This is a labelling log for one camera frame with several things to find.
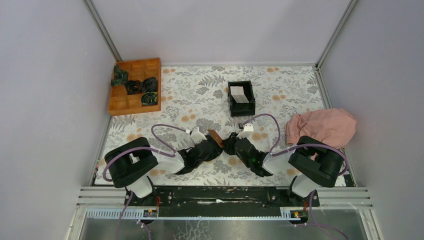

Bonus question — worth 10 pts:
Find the brown leather card holder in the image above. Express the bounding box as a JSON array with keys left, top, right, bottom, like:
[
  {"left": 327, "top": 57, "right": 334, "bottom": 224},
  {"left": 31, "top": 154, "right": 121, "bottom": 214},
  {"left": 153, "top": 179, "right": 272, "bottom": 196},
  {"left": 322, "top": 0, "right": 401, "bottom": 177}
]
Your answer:
[{"left": 207, "top": 129, "right": 224, "bottom": 148}]

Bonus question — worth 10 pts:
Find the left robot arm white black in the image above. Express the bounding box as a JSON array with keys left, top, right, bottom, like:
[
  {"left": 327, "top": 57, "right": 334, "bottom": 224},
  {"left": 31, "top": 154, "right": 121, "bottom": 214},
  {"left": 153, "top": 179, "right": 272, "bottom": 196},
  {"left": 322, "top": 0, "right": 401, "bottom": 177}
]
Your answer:
[{"left": 102, "top": 135, "right": 224, "bottom": 206}]

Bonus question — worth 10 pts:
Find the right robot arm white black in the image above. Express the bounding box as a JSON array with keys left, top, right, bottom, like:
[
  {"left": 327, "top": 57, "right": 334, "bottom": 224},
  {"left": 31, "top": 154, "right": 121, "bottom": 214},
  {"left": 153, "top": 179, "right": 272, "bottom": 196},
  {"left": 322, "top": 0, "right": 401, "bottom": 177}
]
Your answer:
[{"left": 221, "top": 133, "right": 349, "bottom": 206}]

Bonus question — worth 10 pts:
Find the black card box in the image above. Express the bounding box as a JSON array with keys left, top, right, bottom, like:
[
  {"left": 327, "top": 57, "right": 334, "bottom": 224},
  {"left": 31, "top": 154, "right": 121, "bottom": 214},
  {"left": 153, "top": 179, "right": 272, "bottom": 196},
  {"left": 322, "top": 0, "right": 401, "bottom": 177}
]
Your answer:
[{"left": 227, "top": 80, "right": 256, "bottom": 117}]

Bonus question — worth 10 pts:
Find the stack of credit cards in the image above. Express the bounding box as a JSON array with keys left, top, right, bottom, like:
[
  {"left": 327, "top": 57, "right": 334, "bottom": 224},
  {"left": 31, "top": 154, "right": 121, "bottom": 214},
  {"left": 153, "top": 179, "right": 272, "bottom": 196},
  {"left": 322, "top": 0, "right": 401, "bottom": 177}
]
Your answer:
[{"left": 229, "top": 86, "right": 250, "bottom": 104}]

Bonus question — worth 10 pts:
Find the floral patterned table mat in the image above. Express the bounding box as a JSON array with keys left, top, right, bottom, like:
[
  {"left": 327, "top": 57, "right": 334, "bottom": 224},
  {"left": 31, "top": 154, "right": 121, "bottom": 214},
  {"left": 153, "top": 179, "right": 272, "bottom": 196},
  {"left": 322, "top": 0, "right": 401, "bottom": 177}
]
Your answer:
[{"left": 94, "top": 65, "right": 347, "bottom": 188}]

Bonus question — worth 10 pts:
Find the green black rolled sock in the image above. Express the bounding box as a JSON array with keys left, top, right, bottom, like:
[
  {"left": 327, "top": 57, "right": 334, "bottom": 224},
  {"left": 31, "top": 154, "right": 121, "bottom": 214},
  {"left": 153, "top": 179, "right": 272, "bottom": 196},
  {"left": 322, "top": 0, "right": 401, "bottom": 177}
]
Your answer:
[{"left": 140, "top": 91, "right": 158, "bottom": 107}]

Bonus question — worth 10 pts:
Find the black rolled sock right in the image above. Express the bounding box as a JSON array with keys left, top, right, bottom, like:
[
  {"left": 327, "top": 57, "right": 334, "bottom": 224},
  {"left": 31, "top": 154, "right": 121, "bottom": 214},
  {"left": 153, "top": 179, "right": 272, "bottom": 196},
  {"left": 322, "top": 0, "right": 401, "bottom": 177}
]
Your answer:
[{"left": 141, "top": 76, "right": 159, "bottom": 93}]

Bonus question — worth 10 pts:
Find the pink crumpled cloth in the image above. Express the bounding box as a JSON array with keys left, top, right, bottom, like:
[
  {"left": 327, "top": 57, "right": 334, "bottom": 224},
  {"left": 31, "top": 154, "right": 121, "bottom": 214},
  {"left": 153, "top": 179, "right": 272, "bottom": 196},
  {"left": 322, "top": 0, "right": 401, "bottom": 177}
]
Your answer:
[{"left": 284, "top": 108, "right": 357, "bottom": 149}]

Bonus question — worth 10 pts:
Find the orange wooden compartment tray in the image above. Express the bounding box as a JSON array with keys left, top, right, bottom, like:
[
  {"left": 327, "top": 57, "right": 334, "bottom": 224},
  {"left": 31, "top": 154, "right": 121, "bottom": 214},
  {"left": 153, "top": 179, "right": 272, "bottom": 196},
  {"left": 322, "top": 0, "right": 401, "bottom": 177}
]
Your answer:
[{"left": 108, "top": 57, "right": 162, "bottom": 116}]

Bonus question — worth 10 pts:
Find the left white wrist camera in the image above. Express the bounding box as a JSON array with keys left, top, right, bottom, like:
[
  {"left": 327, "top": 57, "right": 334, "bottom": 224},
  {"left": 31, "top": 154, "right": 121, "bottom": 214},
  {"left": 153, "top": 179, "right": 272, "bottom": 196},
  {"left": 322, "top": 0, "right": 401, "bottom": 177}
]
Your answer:
[{"left": 185, "top": 126, "right": 207, "bottom": 144}]

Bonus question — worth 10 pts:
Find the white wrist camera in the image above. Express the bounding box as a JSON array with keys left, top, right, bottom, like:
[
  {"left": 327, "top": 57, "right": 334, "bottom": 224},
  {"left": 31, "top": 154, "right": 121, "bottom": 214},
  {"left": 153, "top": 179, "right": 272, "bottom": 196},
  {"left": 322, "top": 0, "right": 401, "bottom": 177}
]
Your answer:
[
  {"left": 236, "top": 123, "right": 254, "bottom": 139},
  {"left": 185, "top": 126, "right": 207, "bottom": 144}
]

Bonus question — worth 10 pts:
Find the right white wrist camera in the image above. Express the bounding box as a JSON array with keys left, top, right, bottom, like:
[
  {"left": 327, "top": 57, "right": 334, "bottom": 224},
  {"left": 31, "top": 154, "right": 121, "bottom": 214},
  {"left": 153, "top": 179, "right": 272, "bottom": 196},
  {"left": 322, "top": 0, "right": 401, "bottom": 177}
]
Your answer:
[{"left": 236, "top": 123, "right": 254, "bottom": 139}]

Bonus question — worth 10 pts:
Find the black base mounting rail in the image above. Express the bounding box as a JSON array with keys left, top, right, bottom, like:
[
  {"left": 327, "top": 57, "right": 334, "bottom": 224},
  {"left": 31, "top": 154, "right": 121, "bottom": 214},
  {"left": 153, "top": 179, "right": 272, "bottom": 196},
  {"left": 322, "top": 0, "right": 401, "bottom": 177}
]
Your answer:
[{"left": 124, "top": 186, "right": 320, "bottom": 218}]

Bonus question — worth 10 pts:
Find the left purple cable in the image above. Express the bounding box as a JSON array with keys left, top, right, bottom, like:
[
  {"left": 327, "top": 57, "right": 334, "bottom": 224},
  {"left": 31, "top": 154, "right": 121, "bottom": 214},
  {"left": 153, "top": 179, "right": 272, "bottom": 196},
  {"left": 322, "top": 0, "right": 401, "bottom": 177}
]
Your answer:
[{"left": 102, "top": 124, "right": 191, "bottom": 240}]

